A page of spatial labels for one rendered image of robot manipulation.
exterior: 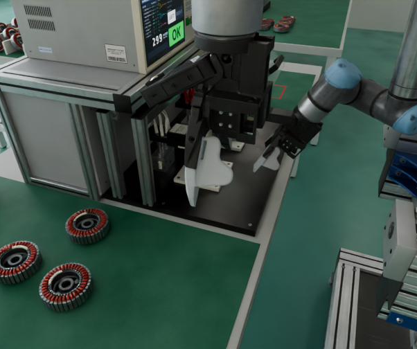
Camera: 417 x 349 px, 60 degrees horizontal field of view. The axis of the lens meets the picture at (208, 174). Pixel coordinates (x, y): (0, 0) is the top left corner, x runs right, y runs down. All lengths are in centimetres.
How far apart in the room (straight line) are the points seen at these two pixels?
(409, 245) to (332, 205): 164
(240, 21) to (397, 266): 54
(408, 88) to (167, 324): 71
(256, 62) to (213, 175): 14
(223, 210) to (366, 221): 139
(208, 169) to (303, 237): 168
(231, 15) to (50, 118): 77
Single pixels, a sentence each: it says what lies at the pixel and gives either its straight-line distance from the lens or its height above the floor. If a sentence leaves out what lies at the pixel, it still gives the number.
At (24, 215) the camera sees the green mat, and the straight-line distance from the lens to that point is 117.
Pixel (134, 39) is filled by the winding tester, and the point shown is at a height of 120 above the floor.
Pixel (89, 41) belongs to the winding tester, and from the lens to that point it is 105.
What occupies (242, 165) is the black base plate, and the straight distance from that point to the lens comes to 121.
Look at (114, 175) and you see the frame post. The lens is 105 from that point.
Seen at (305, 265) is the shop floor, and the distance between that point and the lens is 195.
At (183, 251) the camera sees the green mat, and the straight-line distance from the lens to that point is 95.
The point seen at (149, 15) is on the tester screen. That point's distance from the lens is 99.
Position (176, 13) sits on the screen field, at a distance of 114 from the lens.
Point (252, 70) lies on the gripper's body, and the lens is 41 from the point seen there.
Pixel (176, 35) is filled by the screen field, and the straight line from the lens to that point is 114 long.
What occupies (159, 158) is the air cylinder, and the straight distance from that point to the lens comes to 116.
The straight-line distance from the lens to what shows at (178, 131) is 110.
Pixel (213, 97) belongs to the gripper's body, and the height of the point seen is 129.
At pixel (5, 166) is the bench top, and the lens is 142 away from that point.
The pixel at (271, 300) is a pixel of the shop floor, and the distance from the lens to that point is 179.
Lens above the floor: 146
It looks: 36 degrees down
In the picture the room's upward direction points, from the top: straight up
